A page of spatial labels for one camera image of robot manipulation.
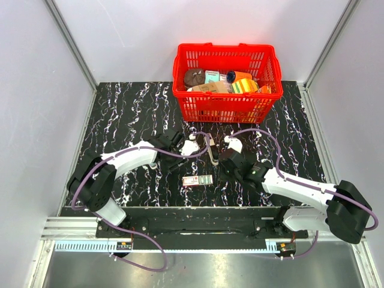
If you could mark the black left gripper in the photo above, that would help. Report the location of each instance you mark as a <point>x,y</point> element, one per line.
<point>169,166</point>

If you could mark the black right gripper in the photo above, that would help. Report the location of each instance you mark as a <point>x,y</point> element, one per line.
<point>221,168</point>

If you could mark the white black stapler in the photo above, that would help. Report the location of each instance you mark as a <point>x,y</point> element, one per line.
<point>212,149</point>

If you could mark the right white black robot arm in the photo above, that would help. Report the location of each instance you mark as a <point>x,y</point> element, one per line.
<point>336,208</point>

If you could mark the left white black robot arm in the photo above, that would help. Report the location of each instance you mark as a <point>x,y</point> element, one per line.
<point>96,194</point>

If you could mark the red white staple box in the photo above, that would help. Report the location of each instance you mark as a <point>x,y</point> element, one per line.
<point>191,181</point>

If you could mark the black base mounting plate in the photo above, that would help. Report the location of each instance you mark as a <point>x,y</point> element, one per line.
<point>199,229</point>

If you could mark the brown cardboard box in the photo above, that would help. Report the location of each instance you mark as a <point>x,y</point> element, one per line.
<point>216,87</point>

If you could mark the yellow green box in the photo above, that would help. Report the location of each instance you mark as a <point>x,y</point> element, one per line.
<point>243,86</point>

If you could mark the orange snack packet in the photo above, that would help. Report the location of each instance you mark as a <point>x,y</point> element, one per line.
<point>266,89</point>

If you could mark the brown round pouch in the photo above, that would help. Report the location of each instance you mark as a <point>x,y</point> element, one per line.
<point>194,77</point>

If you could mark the teal white small box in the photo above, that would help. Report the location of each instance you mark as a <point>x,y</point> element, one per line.
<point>212,76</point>

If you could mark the red plastic basket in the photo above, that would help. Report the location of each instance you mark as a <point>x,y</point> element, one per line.
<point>229,84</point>

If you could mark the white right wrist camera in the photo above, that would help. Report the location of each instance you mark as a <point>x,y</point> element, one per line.
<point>233,143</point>

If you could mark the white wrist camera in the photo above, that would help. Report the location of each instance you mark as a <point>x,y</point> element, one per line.
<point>190,146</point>
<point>233,143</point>

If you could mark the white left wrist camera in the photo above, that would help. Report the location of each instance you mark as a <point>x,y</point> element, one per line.
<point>190,146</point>

